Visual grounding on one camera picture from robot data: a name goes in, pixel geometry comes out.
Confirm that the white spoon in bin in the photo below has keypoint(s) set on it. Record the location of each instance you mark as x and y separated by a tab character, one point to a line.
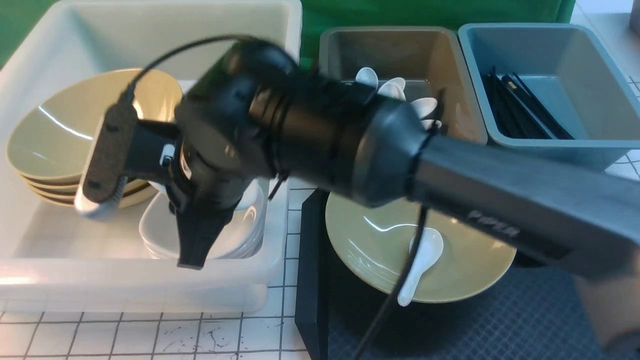
366	76
424	106
393	88
431	124

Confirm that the white ceramic soup spoon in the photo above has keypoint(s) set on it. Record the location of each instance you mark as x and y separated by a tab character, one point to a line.
428	253

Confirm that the bottom tan stacked bowl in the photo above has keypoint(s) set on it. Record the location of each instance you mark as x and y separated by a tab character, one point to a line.
126	201

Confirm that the tan noodle bowl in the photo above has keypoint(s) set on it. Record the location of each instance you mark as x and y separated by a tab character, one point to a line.
373	243

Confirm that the white spoon in bin centre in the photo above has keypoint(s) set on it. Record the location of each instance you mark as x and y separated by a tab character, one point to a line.
393	88

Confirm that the blue grey chopstick bin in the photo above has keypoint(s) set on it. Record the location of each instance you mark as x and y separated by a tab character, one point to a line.
574	77

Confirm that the white spoon in bin lower right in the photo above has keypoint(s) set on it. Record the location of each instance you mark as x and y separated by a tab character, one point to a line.
431	124

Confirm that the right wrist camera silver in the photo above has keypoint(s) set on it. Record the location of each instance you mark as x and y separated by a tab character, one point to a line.
125	146

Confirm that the stacked white square dish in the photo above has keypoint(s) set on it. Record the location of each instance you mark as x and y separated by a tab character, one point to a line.
238	239

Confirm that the black serving tray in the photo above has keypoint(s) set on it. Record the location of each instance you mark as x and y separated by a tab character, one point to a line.
530	314

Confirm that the top tan bowl in stack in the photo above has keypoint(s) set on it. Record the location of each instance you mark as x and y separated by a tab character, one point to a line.
52	142

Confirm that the large white plastic bin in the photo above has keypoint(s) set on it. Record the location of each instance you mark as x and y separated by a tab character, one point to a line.
53	260

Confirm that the tan stacked bowl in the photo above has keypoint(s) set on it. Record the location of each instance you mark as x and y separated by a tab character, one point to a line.
126	201
50	184
131	187

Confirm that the white spoon in bin top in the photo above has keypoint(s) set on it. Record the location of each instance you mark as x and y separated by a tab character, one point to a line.
366	76

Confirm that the olive grey spoon bin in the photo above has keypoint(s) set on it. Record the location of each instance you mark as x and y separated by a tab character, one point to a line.
428	58

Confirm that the bundle of black chopsticks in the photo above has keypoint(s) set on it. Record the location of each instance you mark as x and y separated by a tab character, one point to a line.
518	112

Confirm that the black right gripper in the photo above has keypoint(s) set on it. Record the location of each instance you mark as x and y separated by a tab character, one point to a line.
204	198

